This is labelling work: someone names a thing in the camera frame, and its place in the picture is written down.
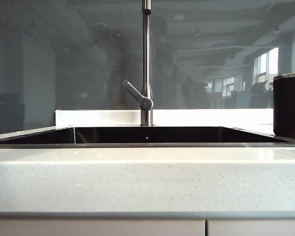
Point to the dark undermount sink basin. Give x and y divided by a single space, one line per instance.
162 135

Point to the black steel-lined mug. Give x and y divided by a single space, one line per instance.
290 105

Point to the narrow grey cabinet door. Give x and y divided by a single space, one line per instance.
255 228

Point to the wide grey cabinet door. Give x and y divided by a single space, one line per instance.
96 228

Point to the brushed steel gooseneck faucet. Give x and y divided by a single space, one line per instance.
146 49

